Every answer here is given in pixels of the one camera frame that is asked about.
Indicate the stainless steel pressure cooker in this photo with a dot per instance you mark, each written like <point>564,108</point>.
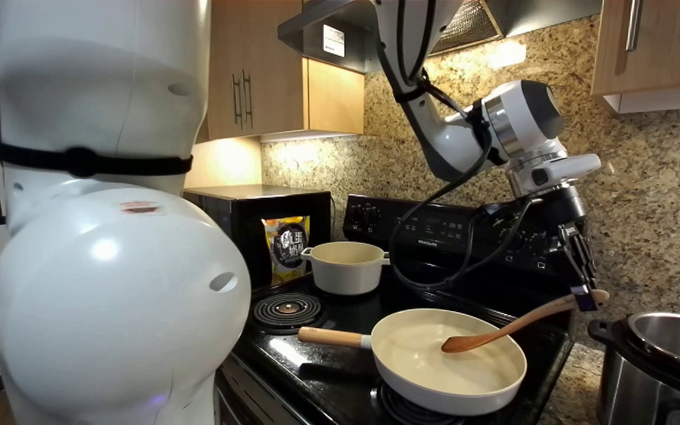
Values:
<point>654,368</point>

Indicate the black microwave oven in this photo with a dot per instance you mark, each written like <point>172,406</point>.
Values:
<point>229,206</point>

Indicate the black electric stove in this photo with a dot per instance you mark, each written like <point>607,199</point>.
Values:
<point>435,226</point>

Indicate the wooden upper cabinet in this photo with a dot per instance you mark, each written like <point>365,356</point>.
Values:
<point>261,71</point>
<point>671,47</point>

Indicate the wooden cooking spatula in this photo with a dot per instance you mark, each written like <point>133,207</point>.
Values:
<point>506,329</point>

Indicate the yellow black snack bag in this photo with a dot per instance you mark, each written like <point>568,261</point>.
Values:
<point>285,251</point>

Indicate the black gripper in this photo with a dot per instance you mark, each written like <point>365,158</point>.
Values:
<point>568,207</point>

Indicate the steel range hood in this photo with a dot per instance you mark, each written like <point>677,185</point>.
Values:
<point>530,14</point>

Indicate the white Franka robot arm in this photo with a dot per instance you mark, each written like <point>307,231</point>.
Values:
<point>112,297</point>

